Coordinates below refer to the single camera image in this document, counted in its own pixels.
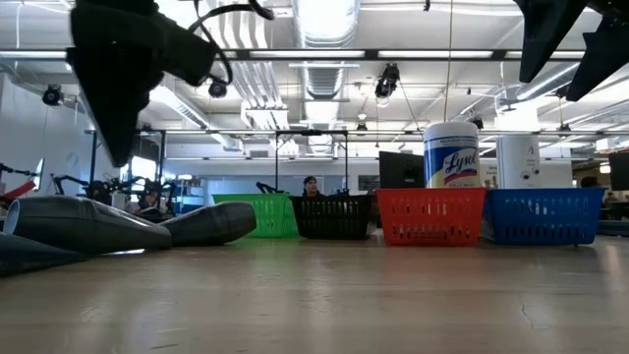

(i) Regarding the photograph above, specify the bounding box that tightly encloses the black computer monitor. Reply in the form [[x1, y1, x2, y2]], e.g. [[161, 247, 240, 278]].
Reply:
[[378, 150, 427, 190], [608, 149, 629, 192]]

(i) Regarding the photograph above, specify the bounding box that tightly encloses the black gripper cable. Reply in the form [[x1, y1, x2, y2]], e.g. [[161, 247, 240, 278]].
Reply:
[[188, 0, 276, 88]]

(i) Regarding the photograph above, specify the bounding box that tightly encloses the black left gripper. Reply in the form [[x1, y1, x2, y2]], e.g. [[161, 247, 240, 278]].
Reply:
[[67, 0, 216, 169]]

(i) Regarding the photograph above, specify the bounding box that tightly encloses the Lysol wipes canister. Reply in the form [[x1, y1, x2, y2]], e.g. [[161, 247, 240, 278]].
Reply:
[[423, 120, 483, 190]]

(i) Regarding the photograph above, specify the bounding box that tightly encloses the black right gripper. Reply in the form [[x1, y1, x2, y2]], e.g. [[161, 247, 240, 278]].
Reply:
[[513, 0, 629, 103]]

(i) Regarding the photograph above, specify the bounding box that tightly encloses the red plastic basket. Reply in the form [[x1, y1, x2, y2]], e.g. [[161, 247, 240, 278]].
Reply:
[[375, 187, 488, 248]]

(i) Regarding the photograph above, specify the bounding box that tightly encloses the black plastic basket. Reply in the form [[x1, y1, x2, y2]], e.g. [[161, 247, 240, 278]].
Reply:
[[289, 195, 375, 242]]

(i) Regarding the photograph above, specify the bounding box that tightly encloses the grey roll-on deodorant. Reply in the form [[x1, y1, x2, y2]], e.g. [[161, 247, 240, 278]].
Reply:
[[2, 196, 174, 257], [158, 201, 258, 248]]

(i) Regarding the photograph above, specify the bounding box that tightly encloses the black metal frame stand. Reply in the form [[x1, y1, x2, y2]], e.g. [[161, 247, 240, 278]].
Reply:
[[273, 129, 350, 196], [86, 128, 168, 198]]

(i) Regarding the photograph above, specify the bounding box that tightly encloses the black ceiling spotlight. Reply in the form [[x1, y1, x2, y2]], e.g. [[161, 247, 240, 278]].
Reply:
[[207, 78, 229, 99], [41, 84, 64, 107], [373, 62, 401, 99]]

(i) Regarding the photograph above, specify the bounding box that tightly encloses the green plastic basket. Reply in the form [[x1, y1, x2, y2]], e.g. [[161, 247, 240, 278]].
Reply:
[[212, 193, 301, 240]]

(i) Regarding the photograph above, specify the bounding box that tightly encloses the plain white canister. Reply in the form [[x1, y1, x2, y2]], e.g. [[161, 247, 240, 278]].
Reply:
[[495, 135, 543, 191]]

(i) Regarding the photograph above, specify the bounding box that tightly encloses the blue plastic basket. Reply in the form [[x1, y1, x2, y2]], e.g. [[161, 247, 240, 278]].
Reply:
[[481, 187, 606, 247]]

